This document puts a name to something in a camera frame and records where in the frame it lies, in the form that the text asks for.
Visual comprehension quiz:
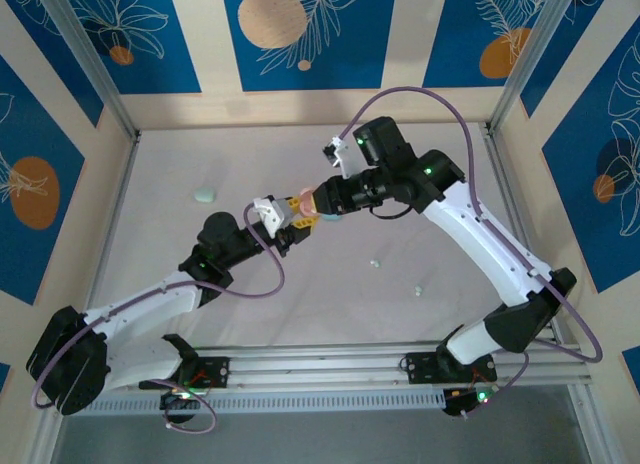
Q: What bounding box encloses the grey slotted cable duct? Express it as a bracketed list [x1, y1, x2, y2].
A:
[92, 391, 451, 416]

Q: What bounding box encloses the purple cable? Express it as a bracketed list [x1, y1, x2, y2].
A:
[30, 203, 288, 434]
[339, 86, 604, 420]

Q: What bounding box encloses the pink earbud charging case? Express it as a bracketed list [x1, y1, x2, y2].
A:
[300, 185, 322, 219]

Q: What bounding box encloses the aluminium side rail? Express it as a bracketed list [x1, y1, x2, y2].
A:
[480, 122, 616, 464]
[27, 133, 144, 464]

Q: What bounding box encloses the black controller board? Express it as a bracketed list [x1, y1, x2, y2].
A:
[158, 387, 202, 426]
[442, 386, 497, 419]

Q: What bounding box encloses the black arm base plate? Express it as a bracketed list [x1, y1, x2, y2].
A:
[399, 351, 499, 386]
[174, 356, 232, 389]

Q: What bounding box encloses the aluminium frame post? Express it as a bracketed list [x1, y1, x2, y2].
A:
[35, 0, 143, 143]
[483, 0, 615, 135]

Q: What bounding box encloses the long aluminium base rail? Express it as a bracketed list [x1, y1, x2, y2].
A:
[114, 339, 589, 389]

